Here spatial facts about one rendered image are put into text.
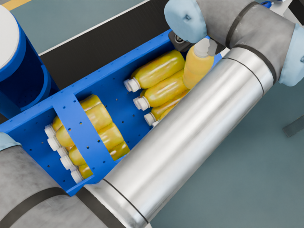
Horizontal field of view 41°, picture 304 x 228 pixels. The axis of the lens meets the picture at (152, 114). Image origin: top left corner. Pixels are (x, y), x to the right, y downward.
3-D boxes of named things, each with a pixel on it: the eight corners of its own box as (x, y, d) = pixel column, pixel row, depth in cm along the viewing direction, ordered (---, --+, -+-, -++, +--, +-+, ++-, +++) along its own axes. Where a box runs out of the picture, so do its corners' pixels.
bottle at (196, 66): (187, 94, 106) (194, 64, 90) (178, 73, 108) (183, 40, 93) (211, 87, 107) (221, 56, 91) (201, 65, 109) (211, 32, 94)
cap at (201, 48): (197, 58, 91) (198, 54, 90) (191, 44, 93) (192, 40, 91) (213, 53, 92) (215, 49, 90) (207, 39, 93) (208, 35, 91)
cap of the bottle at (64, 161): (71, 163, 117) (65, 167, 117) (64, 153, 116) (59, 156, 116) (73, 168, 114) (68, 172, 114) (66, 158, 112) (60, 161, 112)
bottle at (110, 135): (121, 136, 122) (72, 165, 119) (111, 118, 119) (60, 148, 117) (127, 144, 116) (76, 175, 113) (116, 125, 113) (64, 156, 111)
